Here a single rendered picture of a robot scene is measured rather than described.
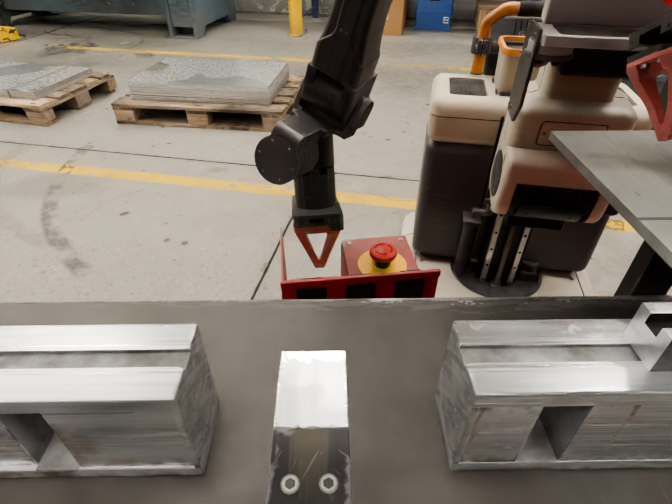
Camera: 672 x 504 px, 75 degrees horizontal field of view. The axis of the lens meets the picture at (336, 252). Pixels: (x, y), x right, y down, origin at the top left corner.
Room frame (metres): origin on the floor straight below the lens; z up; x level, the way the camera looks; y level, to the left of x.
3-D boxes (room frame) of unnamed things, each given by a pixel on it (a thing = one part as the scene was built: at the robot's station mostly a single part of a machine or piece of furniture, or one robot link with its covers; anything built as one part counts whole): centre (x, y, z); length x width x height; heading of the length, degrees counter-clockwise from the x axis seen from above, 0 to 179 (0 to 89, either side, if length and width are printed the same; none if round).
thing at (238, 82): (3.28, 0.89, 0.20); 1.01 x 0.63 x 0.12; 82
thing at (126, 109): (3.27, 0.89, 0.07); 1.20 x 0.81 x 0.14; 82
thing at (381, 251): (0.49, -0.07, 0.79); 0.04 x 0.04 x 0.04
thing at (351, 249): (0.48, -0.02, 0.75); 0.20 x 0.16 x 0.18; 97
